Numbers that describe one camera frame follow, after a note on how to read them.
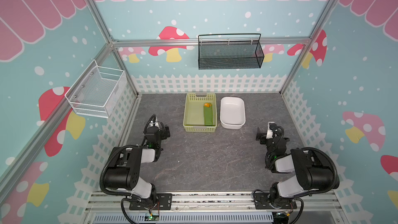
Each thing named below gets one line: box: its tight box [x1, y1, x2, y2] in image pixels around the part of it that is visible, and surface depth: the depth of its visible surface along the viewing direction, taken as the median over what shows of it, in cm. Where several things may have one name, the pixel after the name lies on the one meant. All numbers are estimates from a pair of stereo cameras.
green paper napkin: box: [203, 104, 213, 126], surface depth 108 cm
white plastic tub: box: [219, 96, 246, 130], surface depth 108 cm
